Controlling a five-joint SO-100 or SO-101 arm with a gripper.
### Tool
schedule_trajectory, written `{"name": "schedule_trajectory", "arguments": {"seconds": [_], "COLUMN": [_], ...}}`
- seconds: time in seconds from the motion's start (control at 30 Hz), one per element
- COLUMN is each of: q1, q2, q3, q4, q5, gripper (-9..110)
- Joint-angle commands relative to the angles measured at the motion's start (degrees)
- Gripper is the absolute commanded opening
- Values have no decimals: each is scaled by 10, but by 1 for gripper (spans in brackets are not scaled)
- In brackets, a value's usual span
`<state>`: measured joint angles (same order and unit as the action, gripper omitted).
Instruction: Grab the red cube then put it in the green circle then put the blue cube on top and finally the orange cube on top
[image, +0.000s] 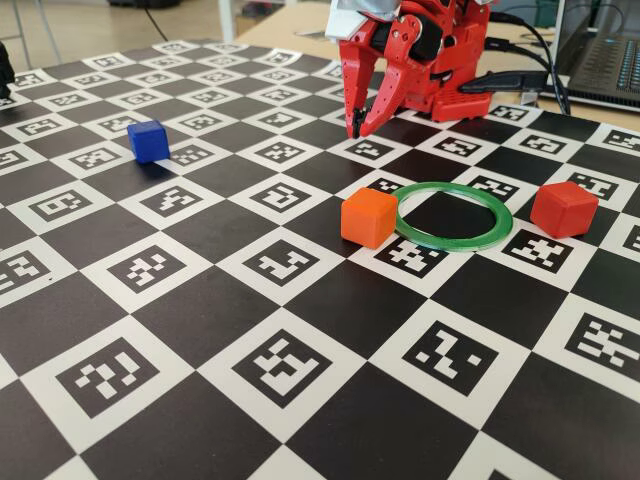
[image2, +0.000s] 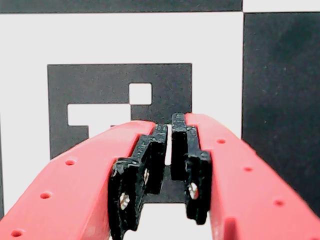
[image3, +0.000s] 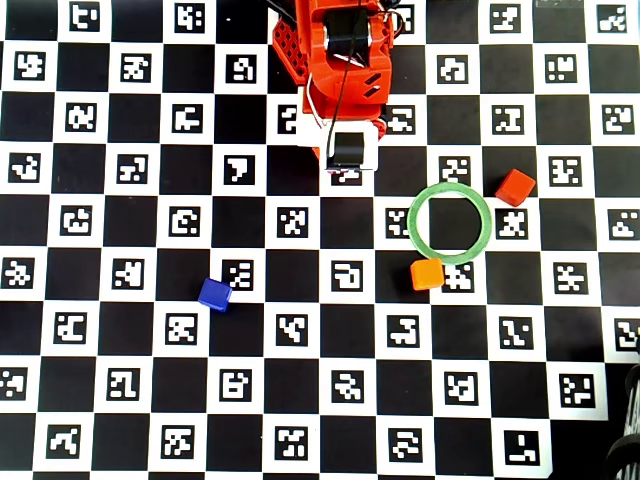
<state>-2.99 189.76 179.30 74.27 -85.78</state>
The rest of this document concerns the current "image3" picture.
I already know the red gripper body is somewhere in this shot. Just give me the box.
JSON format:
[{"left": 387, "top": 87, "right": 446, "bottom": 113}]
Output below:
[{"left": 301, "top": 96, "right": 390, "bottom": 147}]

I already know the orange cube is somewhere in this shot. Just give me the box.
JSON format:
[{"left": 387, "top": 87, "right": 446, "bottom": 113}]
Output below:
[{"left": 409, "top": 258, "right": 445, "bottom": 291}]

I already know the red cube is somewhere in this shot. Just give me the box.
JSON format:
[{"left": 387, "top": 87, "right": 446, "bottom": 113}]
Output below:
[{"left": 494, "top": 168, "right": 537, "bottom": 207}]

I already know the blue cube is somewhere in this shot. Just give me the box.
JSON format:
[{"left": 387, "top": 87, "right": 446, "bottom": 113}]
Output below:
[{"left": 197, "top": 278, "right": 234, "bottom": 313}]

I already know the red perforated robot base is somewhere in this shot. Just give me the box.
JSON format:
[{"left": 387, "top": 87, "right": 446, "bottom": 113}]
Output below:
[{"left": 272, "top": 19, "right": 314, "bottom": 84}]

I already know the black clamp bar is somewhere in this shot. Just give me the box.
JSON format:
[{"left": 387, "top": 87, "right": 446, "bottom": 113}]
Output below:
[{"left": 267, "top": 0, "right": 301, "bottom": 24}]

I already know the black white marker checkerboard mat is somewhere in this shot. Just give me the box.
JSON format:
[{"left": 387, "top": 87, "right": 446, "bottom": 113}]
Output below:
[{"left": 0, "top": 0, "right": 640, "bottom": 480}]

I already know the black flexible tripod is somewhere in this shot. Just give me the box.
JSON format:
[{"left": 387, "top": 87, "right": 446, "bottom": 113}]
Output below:
[{"left": 604, "top": 337, "right": 640, "bottom": 480}]

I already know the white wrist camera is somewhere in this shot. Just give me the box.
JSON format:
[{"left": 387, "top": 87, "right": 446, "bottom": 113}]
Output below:
[{"left": 297, "top": 117, "right": 380, "bottom": 174}]

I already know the green flat ring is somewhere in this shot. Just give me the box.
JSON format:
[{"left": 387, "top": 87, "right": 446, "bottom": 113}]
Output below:
[{"left": 406, "top": 182, "right": 494, "bottom": 264}]

